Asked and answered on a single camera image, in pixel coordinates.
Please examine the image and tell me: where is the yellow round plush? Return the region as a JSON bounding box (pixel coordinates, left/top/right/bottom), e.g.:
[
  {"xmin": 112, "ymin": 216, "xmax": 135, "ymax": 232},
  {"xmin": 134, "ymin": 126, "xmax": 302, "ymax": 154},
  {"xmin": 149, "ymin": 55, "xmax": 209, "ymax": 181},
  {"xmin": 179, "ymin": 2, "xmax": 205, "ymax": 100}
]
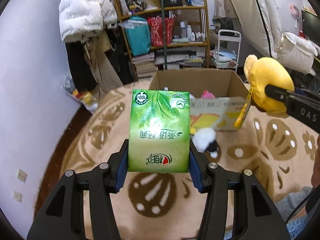
[{"xmin": 233, "ymin": 54, "xmax": 295, "ymax": 128}]

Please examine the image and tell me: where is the pink bear plush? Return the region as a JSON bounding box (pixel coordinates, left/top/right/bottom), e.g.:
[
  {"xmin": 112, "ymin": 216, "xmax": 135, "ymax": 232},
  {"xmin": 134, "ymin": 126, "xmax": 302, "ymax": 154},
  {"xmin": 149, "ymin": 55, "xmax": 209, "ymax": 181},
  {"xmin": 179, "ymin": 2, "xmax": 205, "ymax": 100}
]
[{"xmin": 201, "ymin": 90, "xmax": 215, "ymax": 99}]

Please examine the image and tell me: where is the white fluffy pompom charm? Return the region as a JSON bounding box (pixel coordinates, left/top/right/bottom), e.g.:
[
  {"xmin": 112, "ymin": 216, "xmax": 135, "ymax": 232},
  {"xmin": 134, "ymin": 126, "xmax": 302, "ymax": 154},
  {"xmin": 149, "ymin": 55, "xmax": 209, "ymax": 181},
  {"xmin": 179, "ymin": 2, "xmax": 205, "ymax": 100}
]
[{"xmin": 190, "ymin": 127, "xmax": 219, "ymax": 159}]

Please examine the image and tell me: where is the green tissue pack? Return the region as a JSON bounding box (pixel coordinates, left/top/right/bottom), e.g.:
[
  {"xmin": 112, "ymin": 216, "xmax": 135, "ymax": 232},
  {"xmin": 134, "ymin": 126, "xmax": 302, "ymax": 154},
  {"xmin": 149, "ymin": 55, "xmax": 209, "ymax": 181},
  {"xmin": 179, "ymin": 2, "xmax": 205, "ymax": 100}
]
[{"xmin": 128, "ymin": 89, "xmax": 190, "ymax": 173}]

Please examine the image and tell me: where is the grey sleeve forearm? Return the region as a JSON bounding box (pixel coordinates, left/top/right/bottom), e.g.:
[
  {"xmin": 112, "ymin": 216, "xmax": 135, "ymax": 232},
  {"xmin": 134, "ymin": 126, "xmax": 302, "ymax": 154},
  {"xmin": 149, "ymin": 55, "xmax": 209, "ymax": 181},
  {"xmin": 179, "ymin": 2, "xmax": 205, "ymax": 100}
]
[{"xmin": 274, "ymin": 186, "xmax": 312, "ymax": 220}]

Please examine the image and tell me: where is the printed cardboard box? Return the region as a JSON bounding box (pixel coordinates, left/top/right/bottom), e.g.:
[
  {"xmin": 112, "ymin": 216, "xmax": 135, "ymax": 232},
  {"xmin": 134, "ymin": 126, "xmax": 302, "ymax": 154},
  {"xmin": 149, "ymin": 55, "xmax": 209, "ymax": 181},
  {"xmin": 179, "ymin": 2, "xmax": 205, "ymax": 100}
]
[{"xmin": 150, "ymin": 68, "xmax": 248, "ymax": 131}]

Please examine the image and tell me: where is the white rolling cart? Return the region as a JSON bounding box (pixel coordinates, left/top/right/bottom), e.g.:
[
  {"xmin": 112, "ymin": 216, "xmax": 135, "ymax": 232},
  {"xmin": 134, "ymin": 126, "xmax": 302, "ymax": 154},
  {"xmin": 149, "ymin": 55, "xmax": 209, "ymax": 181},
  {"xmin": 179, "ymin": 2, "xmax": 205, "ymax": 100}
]
[{"xmin": 210, "ymin": 29, "xmax": 242, "ymax": 72}]

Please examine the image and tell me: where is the cream quilted bedding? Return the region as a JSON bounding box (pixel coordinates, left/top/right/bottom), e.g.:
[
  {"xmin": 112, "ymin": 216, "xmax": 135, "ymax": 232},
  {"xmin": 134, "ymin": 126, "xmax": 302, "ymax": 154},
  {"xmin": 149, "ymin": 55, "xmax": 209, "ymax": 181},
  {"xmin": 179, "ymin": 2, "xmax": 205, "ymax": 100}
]
[{"xmin": 231, "ymin": 0, "xmax": 318, "ymax": 76}]

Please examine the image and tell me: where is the snack packet pile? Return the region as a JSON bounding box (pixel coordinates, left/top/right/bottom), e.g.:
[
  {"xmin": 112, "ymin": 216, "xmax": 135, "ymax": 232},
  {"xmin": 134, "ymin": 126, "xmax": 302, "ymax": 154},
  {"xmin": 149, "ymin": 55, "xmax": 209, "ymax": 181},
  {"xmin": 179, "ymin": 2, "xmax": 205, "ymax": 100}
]
[{"xmin": 62, "ymin": 74, "xmax": 98, "ymax": 113}]

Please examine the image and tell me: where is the stack of books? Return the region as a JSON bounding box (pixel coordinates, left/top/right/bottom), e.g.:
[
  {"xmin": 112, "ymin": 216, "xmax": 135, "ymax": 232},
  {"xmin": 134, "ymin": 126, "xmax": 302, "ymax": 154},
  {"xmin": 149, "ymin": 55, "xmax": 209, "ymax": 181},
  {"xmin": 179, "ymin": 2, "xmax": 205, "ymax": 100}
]
[{"xmin": 132, "ymin": 52, "xmax": 157, "ymax": 79}]

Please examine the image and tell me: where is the red patterned gift bag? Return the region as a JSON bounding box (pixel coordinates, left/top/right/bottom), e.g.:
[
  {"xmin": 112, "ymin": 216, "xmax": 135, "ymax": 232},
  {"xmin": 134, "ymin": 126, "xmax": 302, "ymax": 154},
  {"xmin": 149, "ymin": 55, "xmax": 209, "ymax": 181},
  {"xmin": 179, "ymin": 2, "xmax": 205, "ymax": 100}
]
[{"xmin": 148, "ymin": 16, "xmax": 176, "ymax": 47}]

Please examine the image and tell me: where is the wooden shelf unit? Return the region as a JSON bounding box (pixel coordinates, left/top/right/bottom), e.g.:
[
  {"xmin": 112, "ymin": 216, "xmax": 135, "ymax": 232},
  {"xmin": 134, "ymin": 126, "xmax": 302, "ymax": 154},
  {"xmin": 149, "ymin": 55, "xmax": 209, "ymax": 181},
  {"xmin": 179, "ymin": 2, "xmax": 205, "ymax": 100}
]
[{"xmin": 113, "ymin": 0, "xmax": 210, "ymax": 81}]

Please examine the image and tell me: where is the teal tote bag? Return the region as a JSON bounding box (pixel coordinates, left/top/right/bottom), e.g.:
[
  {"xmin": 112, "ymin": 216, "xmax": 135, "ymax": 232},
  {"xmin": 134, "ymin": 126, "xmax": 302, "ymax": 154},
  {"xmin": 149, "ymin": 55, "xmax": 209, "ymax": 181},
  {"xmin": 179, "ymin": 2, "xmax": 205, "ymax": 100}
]
[{"xmin": 120, "ymin": 16, "xmax": 151, "ymax": 56}]

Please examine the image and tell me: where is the beige hanging coat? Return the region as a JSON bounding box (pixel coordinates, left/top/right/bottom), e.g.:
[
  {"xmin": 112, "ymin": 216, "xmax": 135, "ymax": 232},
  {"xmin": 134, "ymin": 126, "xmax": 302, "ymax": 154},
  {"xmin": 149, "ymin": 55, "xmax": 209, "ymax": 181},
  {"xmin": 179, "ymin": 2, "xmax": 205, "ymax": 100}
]
[{"xmin": 84, "ymin": 31, "xmax": 123, "ymax": 94}]

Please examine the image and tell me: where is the white puffer jacket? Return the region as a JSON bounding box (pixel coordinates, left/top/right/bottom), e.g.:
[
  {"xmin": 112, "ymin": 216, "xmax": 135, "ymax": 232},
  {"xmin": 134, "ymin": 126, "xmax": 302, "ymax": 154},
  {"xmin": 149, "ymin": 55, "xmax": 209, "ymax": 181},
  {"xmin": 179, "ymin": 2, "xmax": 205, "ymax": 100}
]
[{"xmin": 59, "ymin": 0, "xmax": 118, "ymax": 43}]

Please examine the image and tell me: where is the white wall socket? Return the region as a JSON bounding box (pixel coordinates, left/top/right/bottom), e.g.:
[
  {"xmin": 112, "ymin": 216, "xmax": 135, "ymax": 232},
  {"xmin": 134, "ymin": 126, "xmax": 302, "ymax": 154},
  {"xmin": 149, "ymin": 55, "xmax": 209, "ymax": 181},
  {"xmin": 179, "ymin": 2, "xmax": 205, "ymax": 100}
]
[{"xmin": 16, "ymin": 168, "xmax": 27, "ymax": 183}]

